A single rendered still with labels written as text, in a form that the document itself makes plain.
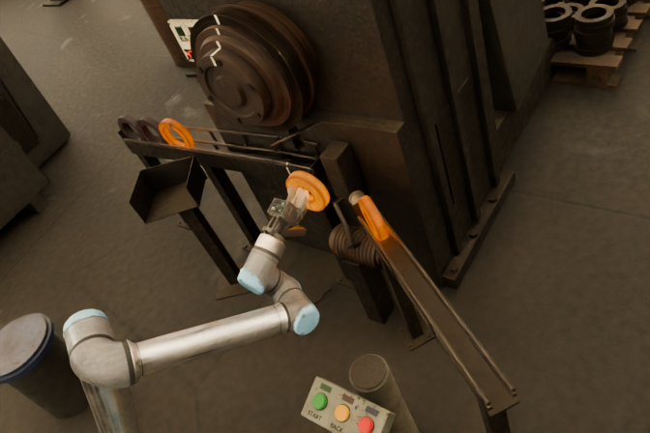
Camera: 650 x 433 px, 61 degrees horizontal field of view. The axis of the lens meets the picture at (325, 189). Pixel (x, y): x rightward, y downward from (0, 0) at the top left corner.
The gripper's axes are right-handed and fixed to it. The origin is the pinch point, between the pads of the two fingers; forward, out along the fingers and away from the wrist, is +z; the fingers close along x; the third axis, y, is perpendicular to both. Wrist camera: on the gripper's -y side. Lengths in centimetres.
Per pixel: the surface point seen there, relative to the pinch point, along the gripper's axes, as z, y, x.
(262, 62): 25.5, 29.8, 14.1
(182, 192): -7, -24, 80
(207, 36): 28, 37, 35
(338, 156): 18.2, -9.9, 1.6
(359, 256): -7.3, -34.8, -8.5
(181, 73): 121, -126, 282
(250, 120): 14.2, 12.1, 25.4
